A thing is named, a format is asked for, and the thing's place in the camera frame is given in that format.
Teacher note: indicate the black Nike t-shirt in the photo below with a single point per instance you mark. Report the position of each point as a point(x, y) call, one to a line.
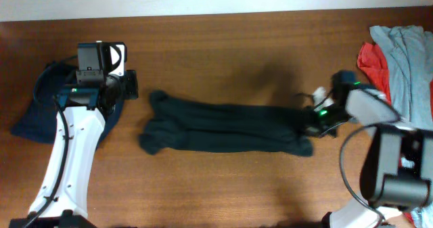
point(223, 128)

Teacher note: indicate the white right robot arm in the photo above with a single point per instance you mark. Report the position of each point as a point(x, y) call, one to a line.
point(396, 176)

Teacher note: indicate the grey t-shirt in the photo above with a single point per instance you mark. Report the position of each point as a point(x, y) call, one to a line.
point(408, 53)

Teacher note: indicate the folded navy blue garment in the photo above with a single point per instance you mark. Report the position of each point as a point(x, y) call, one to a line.
point(39, 121)

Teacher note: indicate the red t-shirt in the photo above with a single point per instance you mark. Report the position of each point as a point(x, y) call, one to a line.
point(372, 62)

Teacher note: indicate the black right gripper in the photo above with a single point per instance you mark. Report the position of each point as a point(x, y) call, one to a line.
point(310, 130)

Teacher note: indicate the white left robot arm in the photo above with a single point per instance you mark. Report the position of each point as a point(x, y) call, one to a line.
point(82, 110)

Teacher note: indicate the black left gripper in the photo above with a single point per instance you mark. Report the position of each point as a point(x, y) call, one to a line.
point(131, 87)

